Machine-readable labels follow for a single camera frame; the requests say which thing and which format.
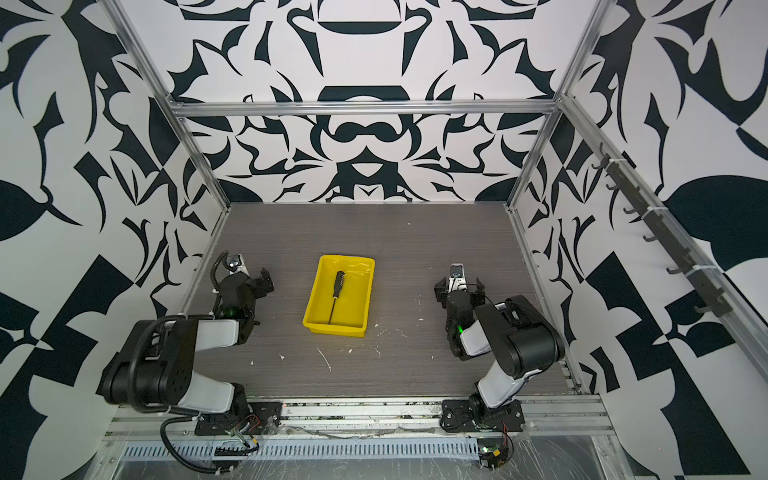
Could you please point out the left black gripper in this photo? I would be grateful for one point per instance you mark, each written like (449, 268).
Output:
(260, 290)

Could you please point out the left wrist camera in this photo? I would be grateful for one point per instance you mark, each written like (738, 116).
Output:
(235, 264)

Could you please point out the black yellow screwdriver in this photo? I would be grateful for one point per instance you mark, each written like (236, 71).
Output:
(337, 289)

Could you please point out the aluminium frame crossbar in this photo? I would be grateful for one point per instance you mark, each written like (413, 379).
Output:
(216, 109)

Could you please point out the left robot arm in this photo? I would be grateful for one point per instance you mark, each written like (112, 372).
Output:
(154, 370)

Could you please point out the yellow plastic bin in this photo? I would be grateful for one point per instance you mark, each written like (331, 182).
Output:
(339, 301)

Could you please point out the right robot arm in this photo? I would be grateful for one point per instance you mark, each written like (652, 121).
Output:
(521, 340)

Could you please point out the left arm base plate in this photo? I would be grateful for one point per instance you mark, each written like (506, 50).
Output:
(256, 419)

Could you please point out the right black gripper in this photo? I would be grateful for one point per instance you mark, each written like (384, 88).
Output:
(443, 294)

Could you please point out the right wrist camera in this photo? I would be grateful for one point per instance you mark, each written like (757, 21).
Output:
(457, 275)

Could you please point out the black wall hook rack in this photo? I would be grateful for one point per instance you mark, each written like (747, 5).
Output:
(666, 231)

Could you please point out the white slotted cable duct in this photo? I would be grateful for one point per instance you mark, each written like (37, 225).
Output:
(462, 448)

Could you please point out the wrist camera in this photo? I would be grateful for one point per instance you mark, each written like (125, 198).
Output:
(235, 264)
(457, 275)

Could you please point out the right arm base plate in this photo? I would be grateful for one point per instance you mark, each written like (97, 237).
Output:
(464, 416)

